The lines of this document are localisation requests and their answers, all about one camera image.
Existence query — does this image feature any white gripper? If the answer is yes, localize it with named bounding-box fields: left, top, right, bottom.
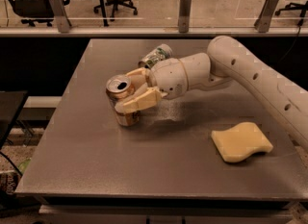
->
left=115, top=59, right=188, bottom=113

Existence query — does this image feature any orange soda can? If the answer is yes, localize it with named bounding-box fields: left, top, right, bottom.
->
left=106, top=75, right=141, bottom=127

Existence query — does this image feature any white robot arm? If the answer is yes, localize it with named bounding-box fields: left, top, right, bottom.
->
left=115, top=36, right=308, bottom=149

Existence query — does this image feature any green and white soda can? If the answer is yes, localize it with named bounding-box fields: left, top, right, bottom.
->
left=138, top=44, right=173, bottom=68

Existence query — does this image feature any black office chair middle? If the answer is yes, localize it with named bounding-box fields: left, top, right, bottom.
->
left=106, top=0, right=138, bottom=21

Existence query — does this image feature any yellow wavy sponge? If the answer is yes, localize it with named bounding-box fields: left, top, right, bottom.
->
left=211, top=122, right=273, bottom=163

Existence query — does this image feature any green object on floor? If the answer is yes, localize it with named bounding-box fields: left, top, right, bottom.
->
left=18, top=158, right=31, bottom=173

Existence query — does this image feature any black office chair right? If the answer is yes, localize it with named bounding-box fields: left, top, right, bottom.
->
left=274, top=1, right=308, bottom=27

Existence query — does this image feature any dark printed bag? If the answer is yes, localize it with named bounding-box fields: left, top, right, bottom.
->
left=0, top=170, right=19, bottom=196

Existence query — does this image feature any middle metal railing post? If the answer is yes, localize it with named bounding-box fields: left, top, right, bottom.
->
left=178, top=0, right=192, bottom=33

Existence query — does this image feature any metal railing post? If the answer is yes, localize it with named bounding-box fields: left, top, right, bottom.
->
left=49, top=0, right=70, bottom=33
left=178, top=0, right=192, bottom=33
left=254, top=0, right=279, bottom=33

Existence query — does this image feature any left metal railing post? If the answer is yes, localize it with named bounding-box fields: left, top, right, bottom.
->
left=49, top=0, right=70, bottom=33

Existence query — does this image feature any right metal railing post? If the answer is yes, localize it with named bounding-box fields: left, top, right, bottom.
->
left=254, top=0, right=279, bottom=33

